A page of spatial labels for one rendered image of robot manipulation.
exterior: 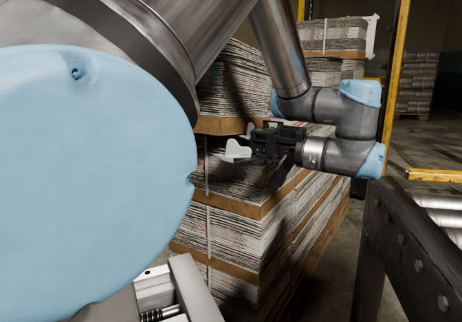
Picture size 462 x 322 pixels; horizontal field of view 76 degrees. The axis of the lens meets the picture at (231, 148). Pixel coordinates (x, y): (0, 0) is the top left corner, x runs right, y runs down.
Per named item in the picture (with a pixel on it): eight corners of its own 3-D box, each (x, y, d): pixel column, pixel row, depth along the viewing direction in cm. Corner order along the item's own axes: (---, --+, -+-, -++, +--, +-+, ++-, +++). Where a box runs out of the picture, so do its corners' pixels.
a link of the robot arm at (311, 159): (328, 162, 68) (319, 180, 62) (309, 158, 70) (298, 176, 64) (330, 131, 64) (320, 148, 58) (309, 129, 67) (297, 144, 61)
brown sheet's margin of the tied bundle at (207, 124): (168, 128, 77) (169, 111, 77) (226, 126, 102) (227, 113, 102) (220, 135, 69) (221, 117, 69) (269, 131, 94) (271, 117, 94)
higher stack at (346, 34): (283, 213, 215) (293, 20, 180) (298, 198, 240) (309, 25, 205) (338, 228, 195) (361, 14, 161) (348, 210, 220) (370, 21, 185)
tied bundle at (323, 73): (243, 108, 144) (244, 58, 138) (269, 102, 168) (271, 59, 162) (322, 115, 125) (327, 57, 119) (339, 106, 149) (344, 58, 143)
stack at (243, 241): (171, 329, 121) (158, 128, 98) (284, 213, 216) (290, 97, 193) (256, 382, 101) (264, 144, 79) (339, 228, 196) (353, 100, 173)
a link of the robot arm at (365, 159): (388, 136, 60) (382, 176, 62) (331, 130, 65) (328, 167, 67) (385, 144, 53) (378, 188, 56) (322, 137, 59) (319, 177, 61)
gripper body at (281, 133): (260, 118, 72) (310, 124, 66) (262, 150, 76) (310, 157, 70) (246, 131, 66) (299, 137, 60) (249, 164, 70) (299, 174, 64)
